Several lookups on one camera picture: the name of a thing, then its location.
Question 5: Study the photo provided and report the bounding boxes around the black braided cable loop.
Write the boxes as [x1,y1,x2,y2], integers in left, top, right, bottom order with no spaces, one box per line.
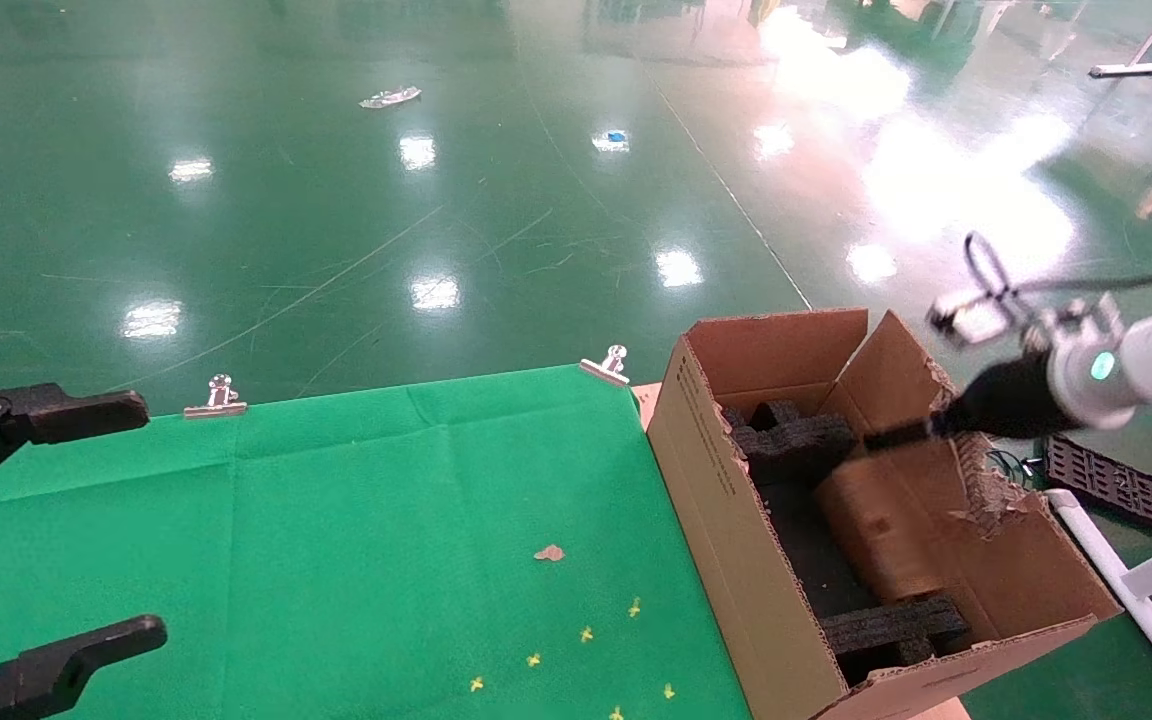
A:
[964,232,1017,301]

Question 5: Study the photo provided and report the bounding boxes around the small brown cardboard box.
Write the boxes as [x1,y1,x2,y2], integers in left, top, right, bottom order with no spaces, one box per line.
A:
[814,455,947,601]

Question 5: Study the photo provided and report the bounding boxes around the black foam bottom pad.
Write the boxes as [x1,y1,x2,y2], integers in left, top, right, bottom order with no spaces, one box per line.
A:
[761,478,882,621]

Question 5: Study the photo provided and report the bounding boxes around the white pipe frame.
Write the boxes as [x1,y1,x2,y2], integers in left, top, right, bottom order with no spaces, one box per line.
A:
[1044,488,1152,716]

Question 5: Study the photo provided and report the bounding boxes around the grey metal camera bracket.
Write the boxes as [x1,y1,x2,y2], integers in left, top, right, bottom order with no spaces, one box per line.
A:
[1021,295,1127,346]

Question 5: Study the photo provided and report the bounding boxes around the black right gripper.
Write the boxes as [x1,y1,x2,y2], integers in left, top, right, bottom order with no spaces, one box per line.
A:
[861,352,1062,451]

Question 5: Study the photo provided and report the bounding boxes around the silver binder clip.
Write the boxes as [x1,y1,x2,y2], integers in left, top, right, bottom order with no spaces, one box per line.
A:
[183,373,249,420]
[579,345,632,389]

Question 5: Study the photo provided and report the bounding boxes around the black perforated plastic tray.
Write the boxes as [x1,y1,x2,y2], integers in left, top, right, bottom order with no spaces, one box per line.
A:
[1041,433,1152,541]

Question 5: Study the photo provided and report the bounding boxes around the thin tangled wires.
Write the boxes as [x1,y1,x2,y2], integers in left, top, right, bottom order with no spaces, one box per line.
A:
[986,448,1047,491]

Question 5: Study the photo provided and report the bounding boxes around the large open cardboard carton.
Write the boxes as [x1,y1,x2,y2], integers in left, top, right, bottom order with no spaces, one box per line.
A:
[646,308,1124,720]

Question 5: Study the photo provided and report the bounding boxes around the dark smooth cable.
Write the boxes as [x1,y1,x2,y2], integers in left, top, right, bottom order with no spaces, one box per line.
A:
[1016,265,1152,294]

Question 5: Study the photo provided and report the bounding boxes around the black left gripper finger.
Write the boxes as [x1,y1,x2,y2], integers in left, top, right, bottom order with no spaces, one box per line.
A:
[0,615,168,720]
[0,378,150,511]

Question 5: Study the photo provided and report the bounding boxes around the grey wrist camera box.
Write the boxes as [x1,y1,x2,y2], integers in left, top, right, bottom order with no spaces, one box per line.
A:
[926,292,1012,346]

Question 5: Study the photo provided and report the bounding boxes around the white long-handled floor tool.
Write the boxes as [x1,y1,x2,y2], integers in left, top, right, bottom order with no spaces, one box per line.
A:
[1088,0,1152,79]

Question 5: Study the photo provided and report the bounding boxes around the green table cloth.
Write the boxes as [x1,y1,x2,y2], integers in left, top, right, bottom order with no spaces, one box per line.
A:
[0,365,752,720]

